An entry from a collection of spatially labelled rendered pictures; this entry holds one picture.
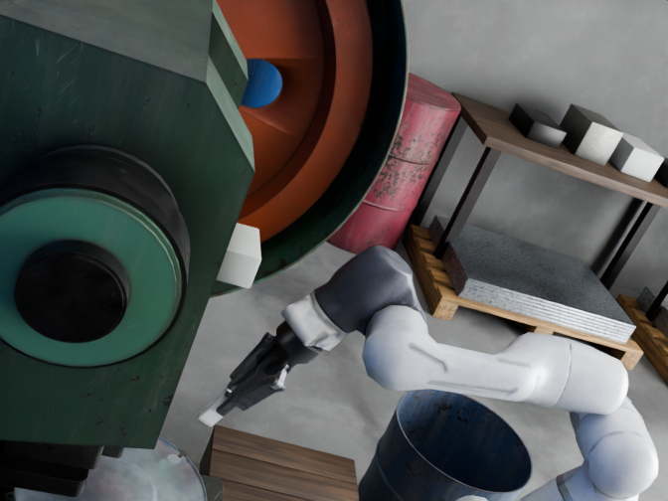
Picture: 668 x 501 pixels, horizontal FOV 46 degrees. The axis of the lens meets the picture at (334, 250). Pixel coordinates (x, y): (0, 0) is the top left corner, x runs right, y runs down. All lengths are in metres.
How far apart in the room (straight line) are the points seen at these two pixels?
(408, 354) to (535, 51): 3.67
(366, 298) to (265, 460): 1.01
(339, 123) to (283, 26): 0.18
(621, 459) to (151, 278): 0.81
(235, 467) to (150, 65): 1.45
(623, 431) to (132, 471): 0.76
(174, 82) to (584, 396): 0.79
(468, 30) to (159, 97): 3.82
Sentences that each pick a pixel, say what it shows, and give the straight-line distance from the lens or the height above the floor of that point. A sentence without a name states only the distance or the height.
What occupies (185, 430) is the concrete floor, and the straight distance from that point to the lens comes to 2.62.
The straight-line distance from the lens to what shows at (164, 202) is 0.70.
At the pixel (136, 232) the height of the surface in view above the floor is 1.40.
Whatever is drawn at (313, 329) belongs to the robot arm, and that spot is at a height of 1.13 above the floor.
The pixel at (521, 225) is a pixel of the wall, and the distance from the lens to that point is 5.06.
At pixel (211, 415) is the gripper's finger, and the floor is 0.89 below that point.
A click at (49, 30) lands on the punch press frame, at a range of 0.74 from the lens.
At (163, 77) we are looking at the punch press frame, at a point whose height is 1.49.
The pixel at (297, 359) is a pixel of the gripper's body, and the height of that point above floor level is 1.05.
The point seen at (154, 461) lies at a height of 0.78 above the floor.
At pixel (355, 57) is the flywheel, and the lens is 1.28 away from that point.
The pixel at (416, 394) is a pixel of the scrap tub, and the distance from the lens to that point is 2.40.
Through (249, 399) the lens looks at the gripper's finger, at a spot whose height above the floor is 0.96.
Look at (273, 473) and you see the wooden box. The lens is 2.07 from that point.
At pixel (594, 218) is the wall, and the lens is 5.23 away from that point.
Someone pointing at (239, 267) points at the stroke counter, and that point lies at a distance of 0.82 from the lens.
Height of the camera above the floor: 1.71
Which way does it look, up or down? 25 degrees down
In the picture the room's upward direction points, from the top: 23 degrees clockwise
